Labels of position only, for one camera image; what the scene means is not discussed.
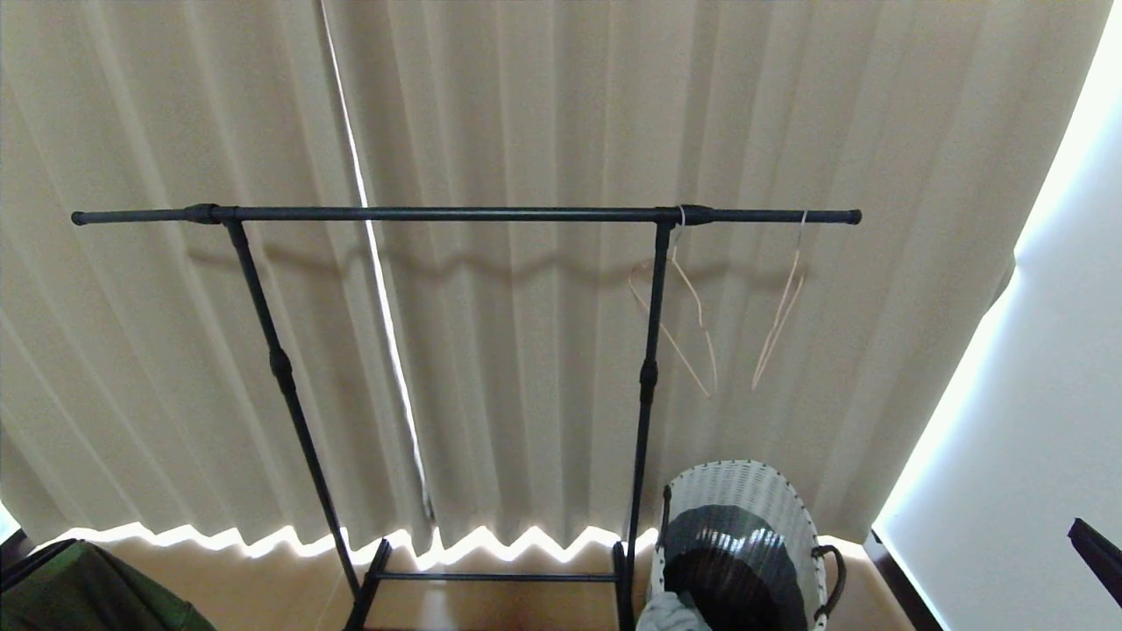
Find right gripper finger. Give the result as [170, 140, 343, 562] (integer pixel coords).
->
[1068, 517, 1122, 606]

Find pink clothes hanger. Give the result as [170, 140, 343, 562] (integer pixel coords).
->
[751, 210, 809, 392]
[628, 208, 720, 400]

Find green long-sleeved shirt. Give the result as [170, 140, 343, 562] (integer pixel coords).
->
[0, 539, 216, 631]

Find white laundry basket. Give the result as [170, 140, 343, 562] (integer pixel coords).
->
[647, 460, 848, 631]

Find black clothes rack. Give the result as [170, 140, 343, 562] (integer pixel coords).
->
[72, 203, 863, 631]

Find pale grey shorts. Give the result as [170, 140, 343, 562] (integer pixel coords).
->
[636, 592, 713, 631]

